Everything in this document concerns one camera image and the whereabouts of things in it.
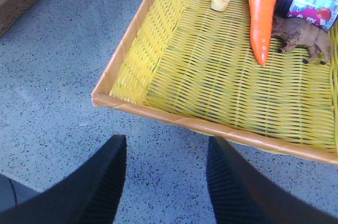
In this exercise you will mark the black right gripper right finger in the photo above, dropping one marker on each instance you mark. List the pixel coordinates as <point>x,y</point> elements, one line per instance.
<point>241,194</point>

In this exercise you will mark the brown toy animal figure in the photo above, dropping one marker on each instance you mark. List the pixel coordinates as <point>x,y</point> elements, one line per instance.
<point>296,31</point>

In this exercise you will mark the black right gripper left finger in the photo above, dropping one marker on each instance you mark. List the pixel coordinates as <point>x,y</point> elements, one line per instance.
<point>91,194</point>

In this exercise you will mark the yellow woven basket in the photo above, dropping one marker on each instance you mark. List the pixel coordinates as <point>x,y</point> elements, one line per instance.
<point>182,63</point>

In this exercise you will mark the small labelled jar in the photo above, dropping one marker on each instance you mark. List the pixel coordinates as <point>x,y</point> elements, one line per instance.
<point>321,13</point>

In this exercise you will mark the orange toy carrot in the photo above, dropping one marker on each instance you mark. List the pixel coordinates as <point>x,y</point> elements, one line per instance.
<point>261,16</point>

